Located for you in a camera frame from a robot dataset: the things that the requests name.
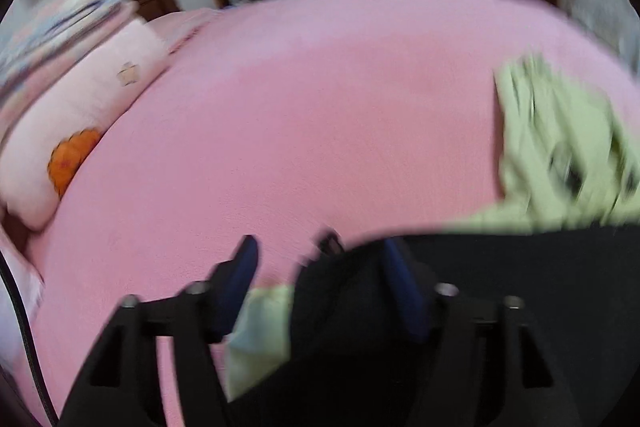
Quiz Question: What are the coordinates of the pink bed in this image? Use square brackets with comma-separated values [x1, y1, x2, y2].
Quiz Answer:
[0, 0, 640, 427]

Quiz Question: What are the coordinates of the pink pillow with bag print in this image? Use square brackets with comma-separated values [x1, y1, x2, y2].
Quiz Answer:
[0, 227, 46, 333]

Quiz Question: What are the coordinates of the green and black hooded jacket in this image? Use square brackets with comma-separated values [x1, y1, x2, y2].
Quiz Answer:
[222, 52, 640, 427]

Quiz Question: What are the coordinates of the pink pillow with orange print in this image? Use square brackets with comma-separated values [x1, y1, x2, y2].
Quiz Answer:
[0, 19, 171, 230]

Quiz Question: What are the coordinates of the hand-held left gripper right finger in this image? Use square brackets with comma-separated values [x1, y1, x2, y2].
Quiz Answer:
[382, 237, 583, 427]

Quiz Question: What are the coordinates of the folded pastel floral quilt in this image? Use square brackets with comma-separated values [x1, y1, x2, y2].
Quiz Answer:
[0, 0, 141, 108]

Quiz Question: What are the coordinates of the black cable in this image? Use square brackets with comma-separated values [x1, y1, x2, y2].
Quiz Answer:
[0, 252, 58, 427]

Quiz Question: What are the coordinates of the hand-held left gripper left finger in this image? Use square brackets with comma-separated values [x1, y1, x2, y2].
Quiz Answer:
[60, 234, 261, 427]

